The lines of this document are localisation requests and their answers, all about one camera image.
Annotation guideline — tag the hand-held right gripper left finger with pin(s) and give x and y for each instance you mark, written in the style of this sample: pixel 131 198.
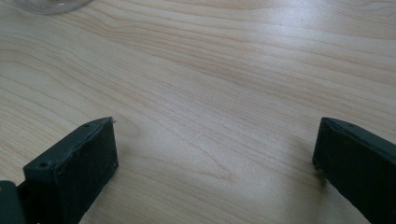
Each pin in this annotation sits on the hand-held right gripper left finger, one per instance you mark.
pixel 74 171

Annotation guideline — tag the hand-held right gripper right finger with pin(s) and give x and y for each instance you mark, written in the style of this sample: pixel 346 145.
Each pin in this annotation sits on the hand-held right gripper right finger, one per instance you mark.
pixel 358 165

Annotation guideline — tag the clear glass container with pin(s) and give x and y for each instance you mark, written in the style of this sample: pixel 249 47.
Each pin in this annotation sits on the clear glass container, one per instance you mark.
pixel 49 5

